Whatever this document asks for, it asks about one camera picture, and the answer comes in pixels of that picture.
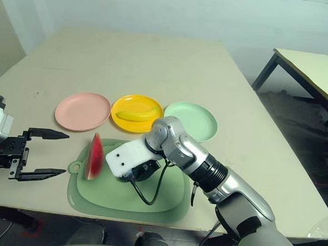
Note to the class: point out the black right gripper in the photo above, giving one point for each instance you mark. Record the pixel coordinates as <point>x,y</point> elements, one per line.
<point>144,170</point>

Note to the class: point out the grey left robot leg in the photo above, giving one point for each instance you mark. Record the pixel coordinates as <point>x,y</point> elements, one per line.
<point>87,234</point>

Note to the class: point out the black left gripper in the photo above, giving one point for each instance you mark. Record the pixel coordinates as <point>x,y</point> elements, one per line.
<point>11,152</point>

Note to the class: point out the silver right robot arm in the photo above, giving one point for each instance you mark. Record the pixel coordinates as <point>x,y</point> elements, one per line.
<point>232,185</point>

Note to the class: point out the red toy watermelon slice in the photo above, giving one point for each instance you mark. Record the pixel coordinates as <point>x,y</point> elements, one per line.
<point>95,157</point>

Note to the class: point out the yellow toy banana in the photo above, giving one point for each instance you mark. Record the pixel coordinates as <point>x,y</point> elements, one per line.
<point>136,116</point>

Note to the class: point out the black table underframe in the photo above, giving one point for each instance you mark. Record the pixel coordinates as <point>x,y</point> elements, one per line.
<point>8,215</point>

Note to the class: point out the clear plastic bag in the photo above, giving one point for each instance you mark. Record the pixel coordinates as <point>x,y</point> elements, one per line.
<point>323,227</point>

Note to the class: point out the beige side table black legs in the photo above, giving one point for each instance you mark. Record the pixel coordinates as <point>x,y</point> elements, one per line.
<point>309,67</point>

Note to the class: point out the green silicone mat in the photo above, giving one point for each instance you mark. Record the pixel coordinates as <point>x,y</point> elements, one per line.
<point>107,192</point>

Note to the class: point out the grey right robot leg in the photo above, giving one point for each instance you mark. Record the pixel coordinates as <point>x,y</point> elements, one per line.
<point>154,243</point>

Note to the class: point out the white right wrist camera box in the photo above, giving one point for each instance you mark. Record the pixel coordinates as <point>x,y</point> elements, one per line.
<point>128,157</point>

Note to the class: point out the mint green round plate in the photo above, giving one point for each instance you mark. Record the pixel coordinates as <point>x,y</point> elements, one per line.
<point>192,116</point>

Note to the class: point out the grey robot leg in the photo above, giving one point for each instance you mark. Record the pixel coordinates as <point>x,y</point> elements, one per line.
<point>87,234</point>
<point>154,243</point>

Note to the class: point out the yellow round plate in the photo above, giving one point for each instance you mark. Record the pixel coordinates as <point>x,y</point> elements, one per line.
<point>134,100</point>

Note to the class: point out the pink round plate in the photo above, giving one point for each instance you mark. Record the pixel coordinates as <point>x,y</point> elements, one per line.
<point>81,112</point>

